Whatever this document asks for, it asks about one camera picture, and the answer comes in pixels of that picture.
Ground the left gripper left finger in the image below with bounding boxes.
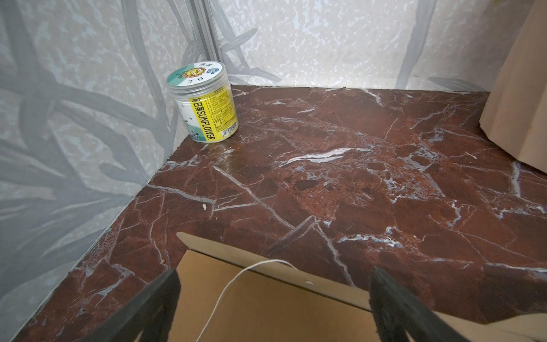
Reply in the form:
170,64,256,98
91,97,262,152
80,269,181,341

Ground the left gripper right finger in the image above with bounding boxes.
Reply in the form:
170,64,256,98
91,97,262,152
369,266,467,342

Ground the brown file bag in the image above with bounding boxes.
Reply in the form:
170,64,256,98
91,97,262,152
168,232,546,341

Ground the pink flower pot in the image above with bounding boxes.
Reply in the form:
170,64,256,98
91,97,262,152
479,0,546,172

